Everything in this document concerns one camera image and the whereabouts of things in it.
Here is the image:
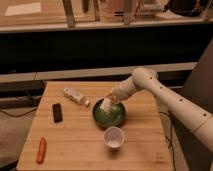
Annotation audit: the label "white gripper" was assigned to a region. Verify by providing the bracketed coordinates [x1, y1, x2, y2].
[107, 77, 138, 104]

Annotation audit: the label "white sponge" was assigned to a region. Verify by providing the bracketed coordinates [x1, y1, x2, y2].
[100, 98, 112, 112]

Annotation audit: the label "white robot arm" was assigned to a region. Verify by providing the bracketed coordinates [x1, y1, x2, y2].
[104, 68, 213, 152]

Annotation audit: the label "green ceramic bowl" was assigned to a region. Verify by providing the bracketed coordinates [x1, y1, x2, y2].
[92, 99, 126, 128]

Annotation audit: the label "small plastic bottle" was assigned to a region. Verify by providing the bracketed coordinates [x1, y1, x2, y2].
[63, 87, 90, 107]

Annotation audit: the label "white paper cup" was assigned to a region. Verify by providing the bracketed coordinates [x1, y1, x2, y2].
[103, 127, 125, 150]

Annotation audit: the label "black rectangular block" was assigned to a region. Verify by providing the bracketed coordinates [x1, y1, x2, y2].
[52, 103, 63, 123]

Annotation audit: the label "orange carrot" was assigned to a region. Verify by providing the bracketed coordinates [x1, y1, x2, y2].
[36, 137, 46, 164]

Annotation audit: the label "black cable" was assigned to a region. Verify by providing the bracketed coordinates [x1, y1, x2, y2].
[0, 107, 38, 118]

